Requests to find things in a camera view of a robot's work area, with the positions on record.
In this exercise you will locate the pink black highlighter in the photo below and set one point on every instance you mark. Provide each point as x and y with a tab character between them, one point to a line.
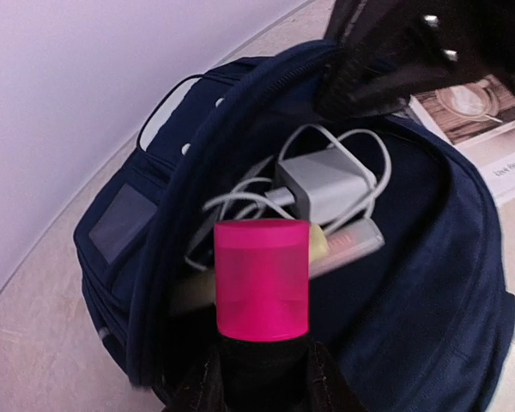
262	298

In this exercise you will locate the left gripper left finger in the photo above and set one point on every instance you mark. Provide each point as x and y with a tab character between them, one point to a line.
202	388

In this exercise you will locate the navy blue backpack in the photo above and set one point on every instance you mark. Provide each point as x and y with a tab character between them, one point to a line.
422	324

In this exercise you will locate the orange pastel highlighter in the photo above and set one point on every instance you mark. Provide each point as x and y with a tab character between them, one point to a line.
347	244

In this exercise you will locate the white charger with cable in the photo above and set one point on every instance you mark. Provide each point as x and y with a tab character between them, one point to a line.
328	188

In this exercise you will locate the coffee cover white book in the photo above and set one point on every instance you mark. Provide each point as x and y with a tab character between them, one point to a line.
478	120

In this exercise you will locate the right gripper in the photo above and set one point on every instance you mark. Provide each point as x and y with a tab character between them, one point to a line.
388	50

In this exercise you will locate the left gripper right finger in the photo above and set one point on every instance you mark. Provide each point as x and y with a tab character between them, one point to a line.
327	389

